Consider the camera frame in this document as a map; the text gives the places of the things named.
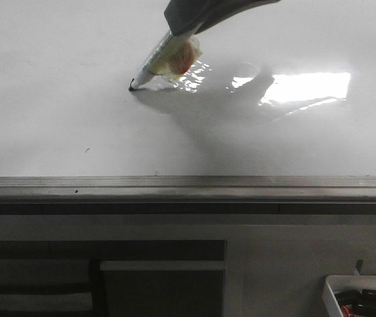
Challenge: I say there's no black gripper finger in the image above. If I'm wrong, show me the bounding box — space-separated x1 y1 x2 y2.
164 0 278 36

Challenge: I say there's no white black-tip whiteboard marker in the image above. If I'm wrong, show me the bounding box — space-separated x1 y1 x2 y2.
129 30 202 91

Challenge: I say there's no white whiteboard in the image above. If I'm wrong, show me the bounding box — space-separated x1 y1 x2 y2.
0 1 376 215

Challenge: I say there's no white marker tray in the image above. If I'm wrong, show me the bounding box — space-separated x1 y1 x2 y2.
322 275 376 317

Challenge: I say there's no black marker lower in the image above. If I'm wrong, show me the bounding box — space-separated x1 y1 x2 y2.
334 289 361 306

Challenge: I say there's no red capped marker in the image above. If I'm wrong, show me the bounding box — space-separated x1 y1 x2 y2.
340 305 376 317

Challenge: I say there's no dark cabinet frame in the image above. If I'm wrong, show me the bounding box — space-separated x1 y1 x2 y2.
0 240 226 316

